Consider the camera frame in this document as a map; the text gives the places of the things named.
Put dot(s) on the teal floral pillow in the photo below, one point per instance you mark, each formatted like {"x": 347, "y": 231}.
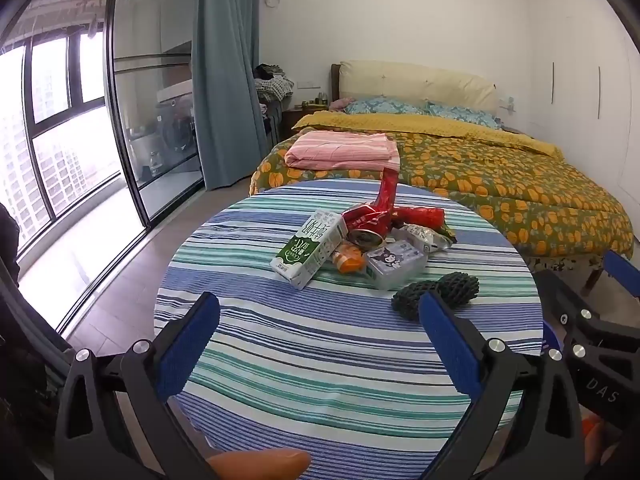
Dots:
{"x": 465, "y": 115}
{"x": 385, "y": 106}

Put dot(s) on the wooden nightstand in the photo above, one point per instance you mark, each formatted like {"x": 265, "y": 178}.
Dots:
{"x": 305, "y": 116}

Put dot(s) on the long red strip wrapper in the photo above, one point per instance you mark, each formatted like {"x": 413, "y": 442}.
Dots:
{"x": 389, "y": 190}

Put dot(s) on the black foam fruit net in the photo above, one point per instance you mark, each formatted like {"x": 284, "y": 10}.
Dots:
{"x": 450, "y": 285}

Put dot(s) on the sliding glass door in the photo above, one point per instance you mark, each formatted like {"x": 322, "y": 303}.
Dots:
{"x": 150, "y": 35}

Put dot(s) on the bed with floral duvet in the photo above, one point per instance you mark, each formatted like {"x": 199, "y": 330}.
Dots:
{"x": 500, "y": 185}

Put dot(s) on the pile of clothes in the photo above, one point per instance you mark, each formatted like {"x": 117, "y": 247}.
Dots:
{"x": 272, "y": 82}

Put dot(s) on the small orange packet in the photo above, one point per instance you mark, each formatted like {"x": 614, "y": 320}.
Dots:
{"x": 347, "y": 260}

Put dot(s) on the cartoon print tissue pack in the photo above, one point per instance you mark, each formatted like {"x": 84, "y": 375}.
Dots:
{"x": 395, "y": 262}

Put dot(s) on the black framed window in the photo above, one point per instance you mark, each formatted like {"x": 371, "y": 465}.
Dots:
{"x": 60, "y": 125}

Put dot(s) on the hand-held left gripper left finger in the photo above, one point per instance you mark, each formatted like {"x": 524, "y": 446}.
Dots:
{"x": 187, "y": 347}

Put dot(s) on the white yellow snack packet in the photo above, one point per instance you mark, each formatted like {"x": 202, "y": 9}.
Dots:
{"x": 419, "y": 239}

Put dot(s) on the striped tablecloth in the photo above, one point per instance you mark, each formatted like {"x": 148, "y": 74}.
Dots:
{"x": 325, "y": 360}

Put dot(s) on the washing machine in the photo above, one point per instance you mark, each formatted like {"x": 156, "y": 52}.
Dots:
{"x": 175, "y": 130}

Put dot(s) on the person's left hand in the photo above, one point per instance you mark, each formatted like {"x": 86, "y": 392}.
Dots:
{"x": 260, "y": 465}

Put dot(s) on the white wall shelf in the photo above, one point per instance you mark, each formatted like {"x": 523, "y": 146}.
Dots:
{"x": 509, "y": 105}

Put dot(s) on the crushed red can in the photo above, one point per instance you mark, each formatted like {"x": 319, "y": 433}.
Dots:
{"x": 367, "y": 222}

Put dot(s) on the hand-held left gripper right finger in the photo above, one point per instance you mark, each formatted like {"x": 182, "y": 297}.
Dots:
{"x": 450, "y": 347}

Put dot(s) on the pink folded blanket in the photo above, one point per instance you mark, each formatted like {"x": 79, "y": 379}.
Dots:
{"x": 340, "y": 152}

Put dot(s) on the white wardrobe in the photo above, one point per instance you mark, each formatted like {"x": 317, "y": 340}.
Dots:
{"x": 575, "y": 60}

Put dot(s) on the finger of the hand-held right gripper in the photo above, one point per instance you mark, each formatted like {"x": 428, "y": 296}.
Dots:
{"x": 555, "y": 295}
{"x": 622, "y": 275}

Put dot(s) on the cream headboard cushion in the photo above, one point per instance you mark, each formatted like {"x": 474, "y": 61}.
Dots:
{"x": 415, "y": 82}

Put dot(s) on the leaf print bed skirt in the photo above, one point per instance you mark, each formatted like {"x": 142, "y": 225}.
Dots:
{"x": 570, "y": 262}

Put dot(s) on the green white milk carton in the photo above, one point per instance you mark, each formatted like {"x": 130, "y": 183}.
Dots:
{"x": 305, "y": 250}

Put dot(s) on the red snack packet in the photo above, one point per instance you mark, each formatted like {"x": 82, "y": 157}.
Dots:
{"x": 420, "y": 217}

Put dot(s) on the blue grey curtain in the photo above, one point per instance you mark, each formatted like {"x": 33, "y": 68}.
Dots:
{"x": 225, "y": 85}

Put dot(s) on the dark printed snack packet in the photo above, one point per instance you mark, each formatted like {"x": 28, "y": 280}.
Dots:
{"x": 445, "y": 236}

